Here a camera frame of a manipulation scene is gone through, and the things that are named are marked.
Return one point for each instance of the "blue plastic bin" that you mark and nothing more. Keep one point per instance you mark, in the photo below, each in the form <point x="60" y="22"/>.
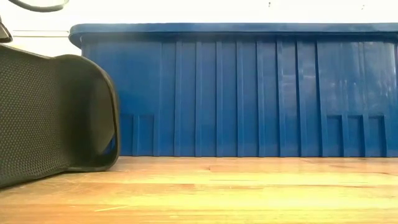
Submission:
<point x="236" y="93"/>

